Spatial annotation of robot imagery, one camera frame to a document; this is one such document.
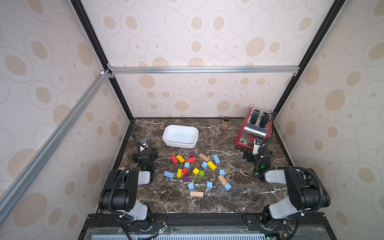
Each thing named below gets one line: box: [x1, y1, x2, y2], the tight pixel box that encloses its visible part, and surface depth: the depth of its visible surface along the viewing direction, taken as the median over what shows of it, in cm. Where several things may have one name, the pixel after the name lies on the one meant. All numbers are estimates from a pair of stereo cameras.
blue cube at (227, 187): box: [224, 183, 232, 192], surface depth 85 cm
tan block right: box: [218, 175, 228, 186], surface depth 87 cm
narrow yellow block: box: [177, 168, 182, 178], surface depth 92 cm
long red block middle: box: [186, 156, 197, 163], surface depth 97 cm
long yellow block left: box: [176, 154, 186, 164], surface depth 99 cm
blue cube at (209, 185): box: [207, 181, 213, 189], surface depth 85 cm
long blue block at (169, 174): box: [163, 171, 175, 179], surface depth 91 cm
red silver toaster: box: [235, 108, 273, 151], surface depth 94 cm
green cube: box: [199, 170, 205, 178], surface depth 89 cm
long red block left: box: [170, 155, 179, 165], surface depth 99 cm
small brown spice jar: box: [222, 116, 230, 131], surface depth 110 cm
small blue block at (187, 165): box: [184, 162, 190, 169], surface depth 94 cm
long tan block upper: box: [198, 153, 210, 162], surface depth 99 cm
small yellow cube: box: [192, 167, 200, 176], surface depth 91 cm
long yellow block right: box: [207, 160, 217, 171], surface depth 95 cm
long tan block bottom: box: [190, 191, 204, 197], surface depth 83 cm
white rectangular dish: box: [162, 124, 199, 149], surface depth 109 cm
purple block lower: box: [183, 175, 189, 183], surface depth 90 cm
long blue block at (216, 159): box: [213, 154, 221, 165], surface depth 97 cm
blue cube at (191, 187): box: [188, 183, 195, 191], surface depth 85 cm
